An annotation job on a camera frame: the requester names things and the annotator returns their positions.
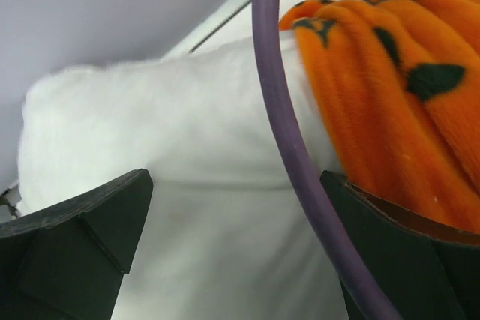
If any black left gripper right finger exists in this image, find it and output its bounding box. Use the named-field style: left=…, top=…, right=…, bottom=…
left=320, top=172, right=479, bottom=320

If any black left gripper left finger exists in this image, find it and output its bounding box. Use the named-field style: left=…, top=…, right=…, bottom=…
left=1, top=169, right=153, bottom=320

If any aluminium frame rail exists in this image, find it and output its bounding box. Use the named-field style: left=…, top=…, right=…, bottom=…
left=187, top=0, right=252, bottom=54

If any orange patterned plush pillowcase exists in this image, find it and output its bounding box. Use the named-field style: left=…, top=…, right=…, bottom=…
left=280, top=0, right=479, bottom=233

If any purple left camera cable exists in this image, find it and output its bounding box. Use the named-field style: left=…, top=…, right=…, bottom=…
left=251, top=0, right=404, bottom=320

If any white pillow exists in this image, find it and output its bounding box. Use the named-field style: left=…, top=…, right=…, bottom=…
left=18, top=39, right=347, bottom=319

